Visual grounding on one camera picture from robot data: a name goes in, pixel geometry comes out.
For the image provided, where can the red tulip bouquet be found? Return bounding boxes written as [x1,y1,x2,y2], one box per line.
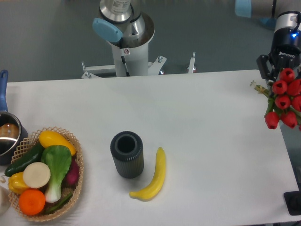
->
[250,68,301,129]

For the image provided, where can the dark grey ribbed vase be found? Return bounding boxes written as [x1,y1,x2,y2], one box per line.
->
[110,131,144,179]

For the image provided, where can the black device at table edge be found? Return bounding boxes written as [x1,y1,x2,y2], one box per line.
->
[284,191,301,216]

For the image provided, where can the woven wicker basket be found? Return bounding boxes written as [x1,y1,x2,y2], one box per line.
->
[5,127,84,222]

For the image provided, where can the white garlic clove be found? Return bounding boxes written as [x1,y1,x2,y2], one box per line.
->
[0,176,6,184]

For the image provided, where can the dark green cucumber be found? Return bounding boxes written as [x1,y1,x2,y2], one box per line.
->
[4,142,45,177]

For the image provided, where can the yellow bell pepper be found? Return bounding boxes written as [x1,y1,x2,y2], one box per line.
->
[8,172,30,194]

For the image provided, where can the white round radish slice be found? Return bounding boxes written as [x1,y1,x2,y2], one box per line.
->
[23,162,51,188]

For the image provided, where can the yellow squash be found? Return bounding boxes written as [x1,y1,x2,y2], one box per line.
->
[39,130,77,156]

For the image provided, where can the green chili pepper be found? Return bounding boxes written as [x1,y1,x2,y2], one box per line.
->
[44,193,73,215]

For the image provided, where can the purple sweet potato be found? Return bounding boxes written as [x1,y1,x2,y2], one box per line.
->
[64,159,79,186]

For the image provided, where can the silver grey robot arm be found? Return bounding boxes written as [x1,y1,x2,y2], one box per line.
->
[235,0,301,82]

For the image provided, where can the orange fruit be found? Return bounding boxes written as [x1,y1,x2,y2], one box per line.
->
[18,189,46,216]

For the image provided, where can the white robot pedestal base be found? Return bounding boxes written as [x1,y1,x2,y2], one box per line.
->
[82,0,166,79]

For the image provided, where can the yellow banana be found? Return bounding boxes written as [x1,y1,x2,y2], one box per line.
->
[129,147,166,202]

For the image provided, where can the blue handled saucepan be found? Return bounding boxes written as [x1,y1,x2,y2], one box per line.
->
[0,70,28,165]

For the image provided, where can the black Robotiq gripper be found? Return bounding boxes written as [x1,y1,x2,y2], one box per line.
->
[256,28,301,85]

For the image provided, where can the green bok choy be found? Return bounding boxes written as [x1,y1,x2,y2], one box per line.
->
[41,145,71,203]

